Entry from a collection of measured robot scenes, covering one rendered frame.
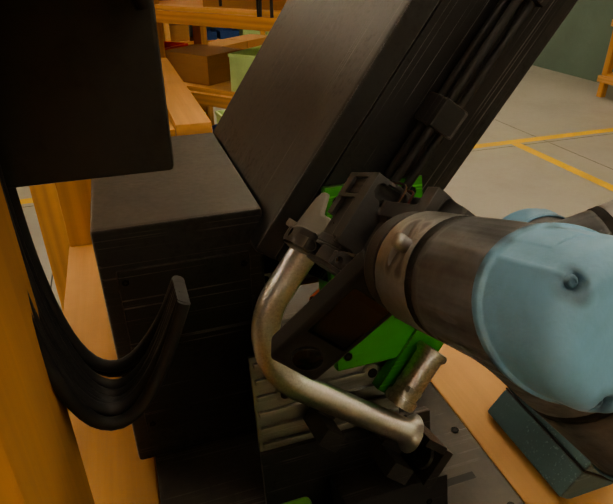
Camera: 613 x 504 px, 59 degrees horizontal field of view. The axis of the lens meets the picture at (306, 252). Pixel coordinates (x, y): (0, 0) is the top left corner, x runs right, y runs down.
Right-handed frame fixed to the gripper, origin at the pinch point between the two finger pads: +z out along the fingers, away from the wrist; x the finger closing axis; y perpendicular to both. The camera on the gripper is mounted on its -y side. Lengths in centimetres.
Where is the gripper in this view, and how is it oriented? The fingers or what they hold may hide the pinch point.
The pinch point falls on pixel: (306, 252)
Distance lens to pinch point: 54.2
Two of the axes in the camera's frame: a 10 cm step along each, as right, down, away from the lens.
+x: -7.9, -5.1, -3.5
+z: -3.2, -1.4, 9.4
